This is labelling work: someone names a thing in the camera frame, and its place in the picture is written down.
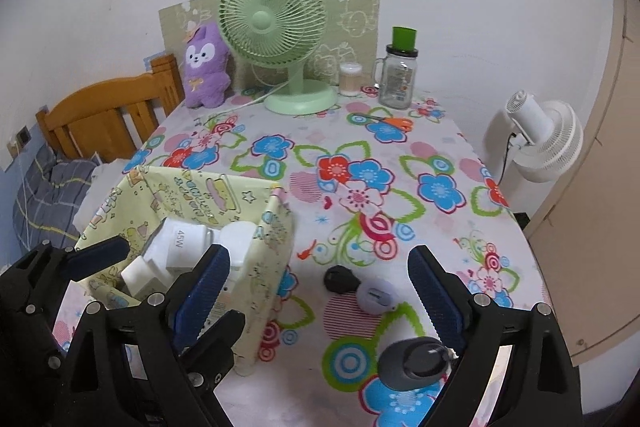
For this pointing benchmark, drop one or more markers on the white rounded case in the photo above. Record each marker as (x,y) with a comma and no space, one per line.
(240,242)

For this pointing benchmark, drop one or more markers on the yellow printed fabric box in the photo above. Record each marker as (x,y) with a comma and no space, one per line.
(270,257)

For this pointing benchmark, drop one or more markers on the white pillow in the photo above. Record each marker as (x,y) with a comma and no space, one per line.
(107,182)

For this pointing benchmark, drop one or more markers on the lavender round tracker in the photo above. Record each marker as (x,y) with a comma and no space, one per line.
(376,298)

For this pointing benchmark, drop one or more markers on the glass jar mug green lid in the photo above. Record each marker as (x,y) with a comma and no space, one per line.
(397,82)

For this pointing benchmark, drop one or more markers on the purple plush toy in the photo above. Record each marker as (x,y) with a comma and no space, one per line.
(205,77)

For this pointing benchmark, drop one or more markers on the floral tablecloth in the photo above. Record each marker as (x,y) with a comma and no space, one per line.
(320,142)

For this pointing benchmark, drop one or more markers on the green desk fan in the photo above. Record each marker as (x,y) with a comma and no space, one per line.
(262,19)

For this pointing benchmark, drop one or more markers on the white standing fan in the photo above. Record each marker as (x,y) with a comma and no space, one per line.
(550,142)

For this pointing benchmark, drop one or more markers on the small white cube charger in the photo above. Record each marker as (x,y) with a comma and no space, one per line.
(145,277)

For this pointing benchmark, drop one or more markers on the cotton swab jar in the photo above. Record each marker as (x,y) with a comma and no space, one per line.
(350,82)

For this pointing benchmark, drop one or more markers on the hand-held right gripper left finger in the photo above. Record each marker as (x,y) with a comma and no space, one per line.
(205,297)

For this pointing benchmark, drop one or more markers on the wooden bed headboard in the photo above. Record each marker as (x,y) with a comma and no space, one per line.
(90,107)

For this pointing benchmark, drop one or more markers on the black key fob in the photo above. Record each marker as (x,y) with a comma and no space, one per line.
(341,279)

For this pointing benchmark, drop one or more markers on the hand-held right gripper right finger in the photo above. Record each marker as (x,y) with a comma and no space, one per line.
(435,302)

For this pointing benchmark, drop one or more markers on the wall socket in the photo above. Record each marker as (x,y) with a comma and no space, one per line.
(23,137)

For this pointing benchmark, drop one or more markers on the dark round speaker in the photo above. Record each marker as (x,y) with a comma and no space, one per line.
(410,364)

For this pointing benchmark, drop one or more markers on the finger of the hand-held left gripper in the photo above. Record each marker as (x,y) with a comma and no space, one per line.
(97,257)
(215,347)

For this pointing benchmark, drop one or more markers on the grey plaid bedding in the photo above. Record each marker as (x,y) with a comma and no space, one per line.
(45,192)

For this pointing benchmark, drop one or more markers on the beige door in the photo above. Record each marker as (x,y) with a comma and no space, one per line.
(600,207)

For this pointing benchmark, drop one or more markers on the large white charger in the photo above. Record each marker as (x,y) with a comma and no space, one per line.
(175,247)

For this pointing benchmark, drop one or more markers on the beige printed board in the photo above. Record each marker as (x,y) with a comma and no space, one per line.
(360,7)

